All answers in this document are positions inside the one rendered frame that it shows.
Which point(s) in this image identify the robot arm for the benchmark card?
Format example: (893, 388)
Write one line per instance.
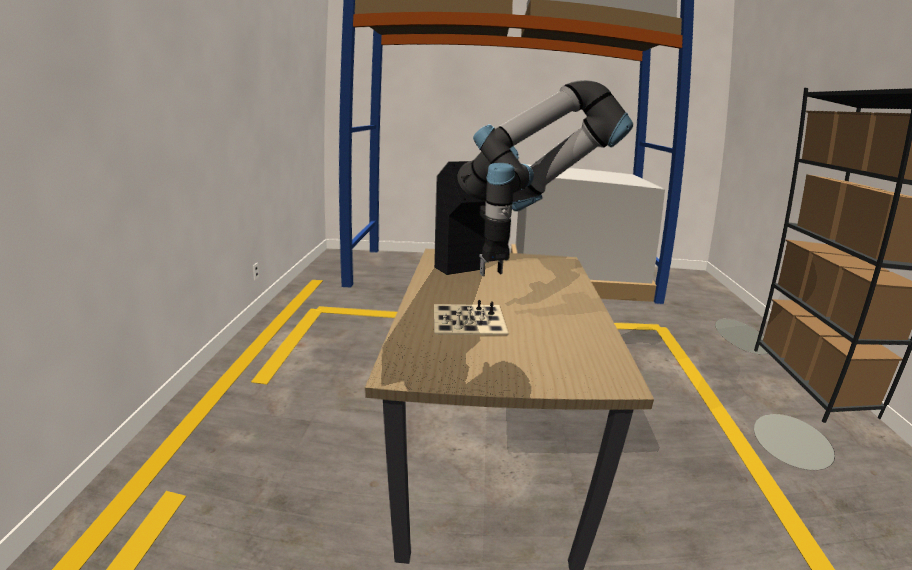
(606, 122)

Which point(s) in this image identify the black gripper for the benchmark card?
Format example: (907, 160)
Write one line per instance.
(497, 235)

